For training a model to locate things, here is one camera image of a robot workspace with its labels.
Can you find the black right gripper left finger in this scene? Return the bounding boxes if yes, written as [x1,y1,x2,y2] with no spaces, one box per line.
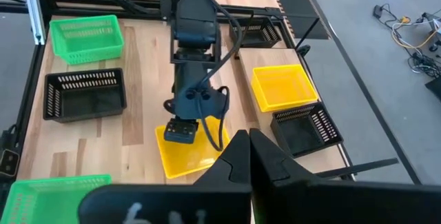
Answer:
[78,130,253,224]

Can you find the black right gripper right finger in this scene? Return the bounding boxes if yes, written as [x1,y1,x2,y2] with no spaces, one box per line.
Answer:
[250,129,441,224]

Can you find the yellow plastic basket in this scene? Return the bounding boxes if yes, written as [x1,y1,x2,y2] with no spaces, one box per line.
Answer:
[250,63,319,113]
[154,115,231,180]

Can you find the black plastic basket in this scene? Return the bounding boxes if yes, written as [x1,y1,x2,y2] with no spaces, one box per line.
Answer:
[43,68,127,124]
[269,101,345,159]
[229,16,283,49]

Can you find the green plastic basket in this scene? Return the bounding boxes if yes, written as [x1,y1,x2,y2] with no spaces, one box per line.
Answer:
[0,174,113,224]
[49,14,125,65]

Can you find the black flat device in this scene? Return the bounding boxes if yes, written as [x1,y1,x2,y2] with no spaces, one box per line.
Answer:
[424,77,441,101]

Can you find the silver aluminium profile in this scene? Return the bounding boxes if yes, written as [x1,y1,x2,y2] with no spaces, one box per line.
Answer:
[21,0,46,45]

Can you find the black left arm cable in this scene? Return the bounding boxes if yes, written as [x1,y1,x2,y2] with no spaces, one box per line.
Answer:
[196,0,255,152]

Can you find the black aluminium table frame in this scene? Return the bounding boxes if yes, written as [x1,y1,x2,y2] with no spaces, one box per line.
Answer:
[0,0,356,187]

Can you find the black table-level camera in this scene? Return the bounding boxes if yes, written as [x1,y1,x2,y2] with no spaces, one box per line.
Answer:
[0,147,20,179]

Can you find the white cable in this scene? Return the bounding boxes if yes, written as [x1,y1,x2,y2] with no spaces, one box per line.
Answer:
[391,19,441,54]

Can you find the yellow cable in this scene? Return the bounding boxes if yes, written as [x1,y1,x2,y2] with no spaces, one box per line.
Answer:
[391,15,441,51]

